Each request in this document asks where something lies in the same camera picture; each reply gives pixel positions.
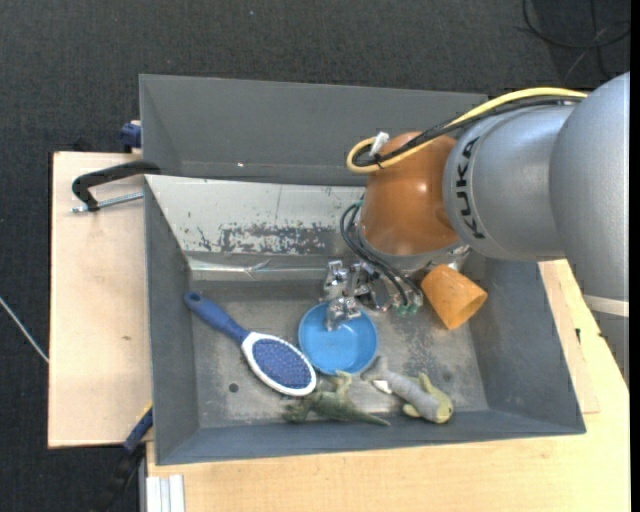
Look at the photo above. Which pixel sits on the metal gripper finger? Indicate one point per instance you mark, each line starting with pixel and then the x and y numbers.
pixel 336 280
pixel 341 312

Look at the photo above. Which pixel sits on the blue bowl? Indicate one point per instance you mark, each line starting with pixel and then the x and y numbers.
pixel 340 350

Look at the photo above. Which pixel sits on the blue and white hairbrush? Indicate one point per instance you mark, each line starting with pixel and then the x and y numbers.
pixel 280 362

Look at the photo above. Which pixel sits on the orange cup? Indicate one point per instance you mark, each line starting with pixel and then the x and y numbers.
pixel 452 297

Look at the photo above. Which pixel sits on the green toy dinosaur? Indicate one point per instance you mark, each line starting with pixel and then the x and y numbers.
pixel 332 402

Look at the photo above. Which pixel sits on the grey and yellow toy shark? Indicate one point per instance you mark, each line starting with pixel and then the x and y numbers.
pixel 412 392

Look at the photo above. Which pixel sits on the grey metal bin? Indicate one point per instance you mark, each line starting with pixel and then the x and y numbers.
pixel 240 125

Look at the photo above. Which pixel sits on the pale wood board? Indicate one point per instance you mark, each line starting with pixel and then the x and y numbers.
pixel 95 310

